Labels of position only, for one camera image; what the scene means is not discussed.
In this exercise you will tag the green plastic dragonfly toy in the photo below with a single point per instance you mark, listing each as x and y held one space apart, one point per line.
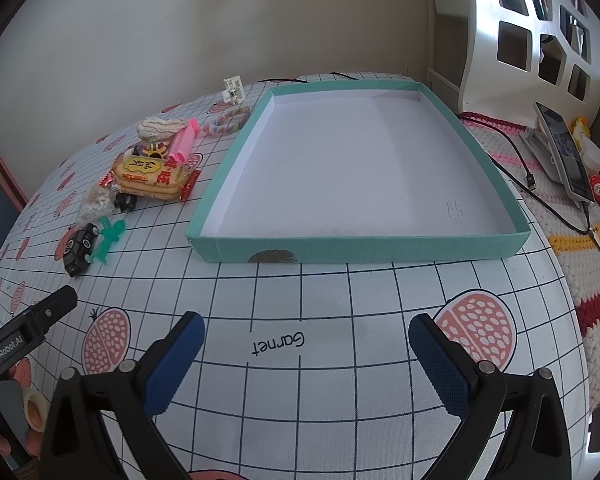
109 237

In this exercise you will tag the cream lace scrunchie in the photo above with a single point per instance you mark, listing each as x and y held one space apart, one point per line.
157 127

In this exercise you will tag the pink hair roller clip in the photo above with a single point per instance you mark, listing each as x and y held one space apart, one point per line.
182 141

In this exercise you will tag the clear tape roll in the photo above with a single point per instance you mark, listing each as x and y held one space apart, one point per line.
27 402

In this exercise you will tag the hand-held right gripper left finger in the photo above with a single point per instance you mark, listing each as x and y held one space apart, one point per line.
172 367

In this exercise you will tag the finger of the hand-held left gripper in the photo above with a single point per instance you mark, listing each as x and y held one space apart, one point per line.
55 305

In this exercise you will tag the pomegranate print grid tablecloth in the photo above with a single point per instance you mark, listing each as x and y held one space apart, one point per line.
330 360

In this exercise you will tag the teal shallow cardboard box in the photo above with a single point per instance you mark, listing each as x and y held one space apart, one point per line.
355 160

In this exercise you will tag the bag of cotton swabs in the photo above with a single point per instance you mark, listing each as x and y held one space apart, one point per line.
96 202

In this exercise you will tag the yellow plush toy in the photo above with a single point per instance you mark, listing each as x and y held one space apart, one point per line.
581 129

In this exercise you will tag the yellow rice cracker packet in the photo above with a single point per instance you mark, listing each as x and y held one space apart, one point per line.
147 176

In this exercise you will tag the black smartphone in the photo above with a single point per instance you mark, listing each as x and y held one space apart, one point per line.
565 152

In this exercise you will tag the black toy car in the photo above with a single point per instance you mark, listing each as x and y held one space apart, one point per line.
80 249

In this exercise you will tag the black plastic claw clip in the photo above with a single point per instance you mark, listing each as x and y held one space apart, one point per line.
126 202

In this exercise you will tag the pink and white crochet mat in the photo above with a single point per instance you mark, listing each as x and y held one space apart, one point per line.
580 270

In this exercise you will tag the white round container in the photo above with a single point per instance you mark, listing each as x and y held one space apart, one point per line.
594 155

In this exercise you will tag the white cut-out shelf organizer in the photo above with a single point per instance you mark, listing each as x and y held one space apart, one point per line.
485 20

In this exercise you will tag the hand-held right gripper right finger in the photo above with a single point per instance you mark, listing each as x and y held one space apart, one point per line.
440 370

